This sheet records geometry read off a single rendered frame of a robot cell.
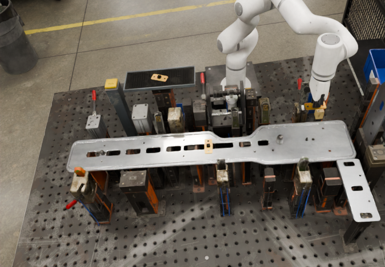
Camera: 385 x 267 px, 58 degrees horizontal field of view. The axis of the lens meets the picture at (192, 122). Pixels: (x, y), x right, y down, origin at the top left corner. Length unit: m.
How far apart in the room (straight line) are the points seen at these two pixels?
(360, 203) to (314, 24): 0.74
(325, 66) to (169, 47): 2.73
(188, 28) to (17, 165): 2.27
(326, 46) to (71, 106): 1.78
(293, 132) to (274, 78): 0.74
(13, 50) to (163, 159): 2.71
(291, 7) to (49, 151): 1.66
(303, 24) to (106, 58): 2.89
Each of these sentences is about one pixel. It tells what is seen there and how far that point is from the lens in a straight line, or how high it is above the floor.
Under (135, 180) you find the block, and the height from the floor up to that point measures 1.03.
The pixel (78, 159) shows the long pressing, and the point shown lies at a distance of 1.82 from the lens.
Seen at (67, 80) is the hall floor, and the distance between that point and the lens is 3.88.
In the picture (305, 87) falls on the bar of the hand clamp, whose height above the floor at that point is 1.22.
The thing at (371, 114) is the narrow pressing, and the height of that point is 1.13.
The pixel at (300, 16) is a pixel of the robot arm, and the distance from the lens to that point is 1.36.
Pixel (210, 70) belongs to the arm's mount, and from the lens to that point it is 2.31.
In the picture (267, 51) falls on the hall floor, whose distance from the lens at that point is 3.69.
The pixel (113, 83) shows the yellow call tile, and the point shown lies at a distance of 1.85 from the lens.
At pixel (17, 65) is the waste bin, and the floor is 0.13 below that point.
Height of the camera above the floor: 2.37
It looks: 51 degrees down
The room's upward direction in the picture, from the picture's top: 11 degrees counter-clockwise
